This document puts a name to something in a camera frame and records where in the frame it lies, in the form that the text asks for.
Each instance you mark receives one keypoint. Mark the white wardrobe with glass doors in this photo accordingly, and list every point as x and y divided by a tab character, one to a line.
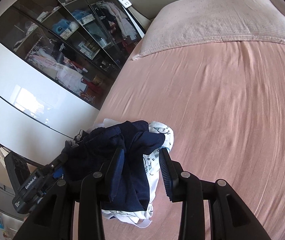
20	62

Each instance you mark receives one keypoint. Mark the row of hanging clothes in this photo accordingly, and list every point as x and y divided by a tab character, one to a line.
120	20

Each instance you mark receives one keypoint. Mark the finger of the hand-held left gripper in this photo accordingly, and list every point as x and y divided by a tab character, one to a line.
58	172

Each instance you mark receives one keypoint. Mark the pink bed sheet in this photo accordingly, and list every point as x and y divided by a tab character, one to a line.
232	130

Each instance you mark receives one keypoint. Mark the red gift bag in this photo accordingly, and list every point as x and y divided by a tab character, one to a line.
93	87

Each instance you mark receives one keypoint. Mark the white bear print garment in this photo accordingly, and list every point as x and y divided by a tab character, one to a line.
163	132

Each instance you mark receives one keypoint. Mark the grey padded headboard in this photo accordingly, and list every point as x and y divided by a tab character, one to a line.
145	2

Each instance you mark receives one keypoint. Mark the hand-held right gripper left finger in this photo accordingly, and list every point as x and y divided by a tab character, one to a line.
118	162

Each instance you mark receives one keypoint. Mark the navy striped shorts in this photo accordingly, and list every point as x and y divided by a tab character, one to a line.
132	150

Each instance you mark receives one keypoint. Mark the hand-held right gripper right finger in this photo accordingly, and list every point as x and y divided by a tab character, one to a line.
163	172

